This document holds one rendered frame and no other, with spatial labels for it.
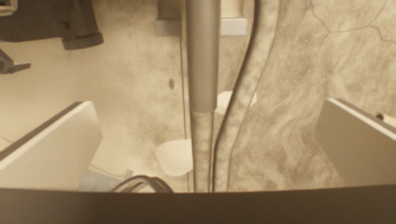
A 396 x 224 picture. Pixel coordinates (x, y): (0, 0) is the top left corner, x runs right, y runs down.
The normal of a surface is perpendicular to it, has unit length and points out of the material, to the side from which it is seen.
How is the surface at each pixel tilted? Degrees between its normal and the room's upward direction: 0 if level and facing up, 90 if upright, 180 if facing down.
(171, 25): 0
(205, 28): 9
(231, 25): 0
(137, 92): 0
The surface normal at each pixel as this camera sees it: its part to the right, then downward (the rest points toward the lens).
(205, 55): 0.16, 0.46
